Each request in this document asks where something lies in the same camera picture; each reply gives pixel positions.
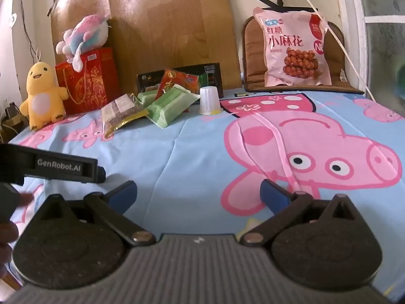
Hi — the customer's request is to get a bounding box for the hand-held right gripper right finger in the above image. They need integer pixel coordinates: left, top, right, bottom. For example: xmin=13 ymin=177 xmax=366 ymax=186
xmin=239 ymin=179 xmax=371 ymax=246

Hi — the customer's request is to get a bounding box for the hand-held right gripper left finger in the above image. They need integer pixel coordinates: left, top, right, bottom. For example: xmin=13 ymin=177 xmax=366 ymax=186
xmin=32 ymin=180 xmax=156 ymax=246

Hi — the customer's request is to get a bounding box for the person's left hand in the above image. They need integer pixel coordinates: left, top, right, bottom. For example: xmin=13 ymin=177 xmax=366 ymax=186
xmin=0 ymin=194 xmax=35 ymax=265

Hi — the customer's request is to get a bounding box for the cluttered side table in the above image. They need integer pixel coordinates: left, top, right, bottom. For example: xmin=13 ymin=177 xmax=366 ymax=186
xmin=0 ymin=100 xmax=25 ymax=143

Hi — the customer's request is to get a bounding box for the clear gold-edged snack packet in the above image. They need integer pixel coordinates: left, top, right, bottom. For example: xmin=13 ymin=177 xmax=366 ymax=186
xmin=101 ymin=93 xmax=149 ymax=139

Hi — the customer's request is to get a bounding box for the yellow plush toy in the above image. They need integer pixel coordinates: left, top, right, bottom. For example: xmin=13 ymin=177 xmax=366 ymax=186
xmin=19 ymin=62 xmax=69 ymax=131

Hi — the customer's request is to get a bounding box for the printed blanket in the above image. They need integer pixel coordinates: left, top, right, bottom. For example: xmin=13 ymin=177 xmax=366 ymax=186
xmin=6 ymin=89 xmax=405 ymax=292

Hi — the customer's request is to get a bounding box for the small light green packet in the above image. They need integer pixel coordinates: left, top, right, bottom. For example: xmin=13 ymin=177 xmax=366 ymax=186
xmin=137 ymin=89 xmax=159 ymax=108

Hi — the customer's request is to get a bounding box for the red gift bag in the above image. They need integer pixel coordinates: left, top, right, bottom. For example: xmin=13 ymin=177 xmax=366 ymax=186
xmin=55 ymin=47 xmax=120 ymax=115

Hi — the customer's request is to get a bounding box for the large light green packet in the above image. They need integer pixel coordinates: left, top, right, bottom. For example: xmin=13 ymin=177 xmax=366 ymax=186
xmin=146 ymin=84 xmax=200 ymax=129

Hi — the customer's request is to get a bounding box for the white jelly cup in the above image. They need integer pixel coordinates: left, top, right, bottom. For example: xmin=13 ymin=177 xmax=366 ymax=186
xmin=199 ymin=86 xmax=222 ymax=115

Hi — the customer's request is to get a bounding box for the red snack packet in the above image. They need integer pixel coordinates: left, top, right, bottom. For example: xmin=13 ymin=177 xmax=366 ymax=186
xmin=155 ymin=69 xmax=208 ymax=100

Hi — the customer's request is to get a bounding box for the pastel pink plush toy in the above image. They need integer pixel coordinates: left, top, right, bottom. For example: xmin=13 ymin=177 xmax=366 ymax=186
xmin=56 ymin=15 xmax=111 ymax=72

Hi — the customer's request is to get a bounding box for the black printed box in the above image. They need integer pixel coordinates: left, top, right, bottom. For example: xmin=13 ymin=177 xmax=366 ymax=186
xmin=137 ymin=62 xmax=225 ymax=99

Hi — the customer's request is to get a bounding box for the brown seat cushion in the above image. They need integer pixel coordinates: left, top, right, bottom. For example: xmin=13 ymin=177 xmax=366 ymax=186
xmin=242 ymin=15 xmax=364 ymax=95

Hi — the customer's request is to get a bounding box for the large pink snack bag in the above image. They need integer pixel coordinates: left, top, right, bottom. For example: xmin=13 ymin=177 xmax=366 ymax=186
xmin=252 ymin=6 xmax=332 ymax=87

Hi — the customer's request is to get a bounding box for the wooden board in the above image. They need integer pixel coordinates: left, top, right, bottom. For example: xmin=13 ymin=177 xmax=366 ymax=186
xmin=51 ymin=0 xmax=242 ymax=96

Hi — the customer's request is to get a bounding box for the white cable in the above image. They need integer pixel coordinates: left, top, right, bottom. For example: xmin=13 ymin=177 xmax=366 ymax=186
xmin=289 ymin=0 xmax=375 ymax=99

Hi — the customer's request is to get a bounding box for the white window frame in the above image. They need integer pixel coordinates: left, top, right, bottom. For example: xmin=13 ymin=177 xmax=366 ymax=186
xmin=335 ymin=0 xmax=405 ymax=102

